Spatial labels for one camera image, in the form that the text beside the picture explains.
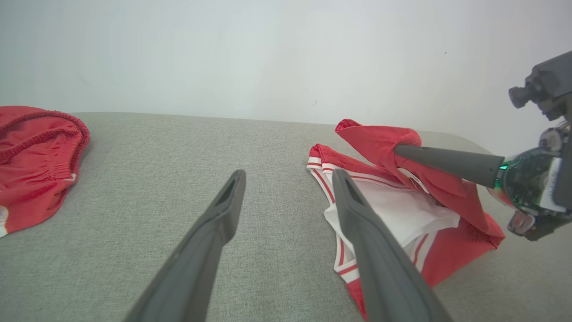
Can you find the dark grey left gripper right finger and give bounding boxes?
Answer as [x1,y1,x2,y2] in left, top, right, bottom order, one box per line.
[332,169,453,322]

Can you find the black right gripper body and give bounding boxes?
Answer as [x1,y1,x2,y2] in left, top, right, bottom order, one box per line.
[492,125,572,242]

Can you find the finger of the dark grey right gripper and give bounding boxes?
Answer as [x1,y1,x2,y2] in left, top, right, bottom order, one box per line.
[394,144,505,188]

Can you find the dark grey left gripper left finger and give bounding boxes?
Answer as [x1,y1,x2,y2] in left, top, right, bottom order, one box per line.
[124,169,247,322]

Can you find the red jersey with number print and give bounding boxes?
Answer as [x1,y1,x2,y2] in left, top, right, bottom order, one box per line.
[307,119,506,322]

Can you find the red shorts with white stripes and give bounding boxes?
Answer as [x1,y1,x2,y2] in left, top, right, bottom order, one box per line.
[0,106,90,238]

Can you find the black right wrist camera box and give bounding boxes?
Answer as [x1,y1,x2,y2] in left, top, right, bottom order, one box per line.
[509,51,572,122]

